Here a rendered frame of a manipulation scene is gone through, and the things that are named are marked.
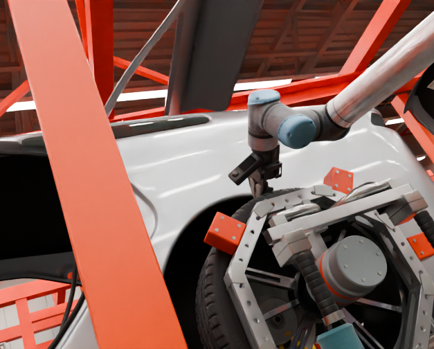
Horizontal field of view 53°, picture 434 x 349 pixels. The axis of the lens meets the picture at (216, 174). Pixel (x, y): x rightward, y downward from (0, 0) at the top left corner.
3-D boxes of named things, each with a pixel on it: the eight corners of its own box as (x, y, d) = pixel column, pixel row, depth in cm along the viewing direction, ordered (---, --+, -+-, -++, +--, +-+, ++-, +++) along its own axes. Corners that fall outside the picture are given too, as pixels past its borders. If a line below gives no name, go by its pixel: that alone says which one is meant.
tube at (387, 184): (365, 218, 127) (347, 188, 131) (402, 185, 110) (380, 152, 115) (315, 235, 120) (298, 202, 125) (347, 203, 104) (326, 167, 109)
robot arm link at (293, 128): (327, 118, 113) (297, 101, 122) (293, 118, 107) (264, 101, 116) (317, 150, 117) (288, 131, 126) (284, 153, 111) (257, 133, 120)
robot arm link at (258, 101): (260, 102, 116) (240, 90, 123) (259, 143, 123) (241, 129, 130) (288, 94, 119) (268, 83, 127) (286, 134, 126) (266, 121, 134)
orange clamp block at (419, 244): (404, 269, 129) (427, 259, 132) (420, 259, 122) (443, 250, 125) (392, 247, 132) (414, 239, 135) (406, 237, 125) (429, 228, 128)
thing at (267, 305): (329, 339, 158) (277, 265, 169) (339, 334, 151) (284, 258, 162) (262, 392, 144) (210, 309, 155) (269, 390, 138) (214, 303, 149)
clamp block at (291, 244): (298, 262, 101) (288, 241, 103) (313, 247, 93) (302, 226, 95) (279, 268, 99) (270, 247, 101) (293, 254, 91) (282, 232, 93)
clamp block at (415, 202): (408, 221, 112) (397, 204, 115) (430, 206, 105) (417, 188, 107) (394, 227, 111) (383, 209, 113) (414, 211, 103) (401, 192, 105)
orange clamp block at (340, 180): (342, 208, 136) (343, 183, 140) (353, 196, 129) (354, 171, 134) (320, 201, 135) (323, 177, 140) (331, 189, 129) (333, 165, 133)
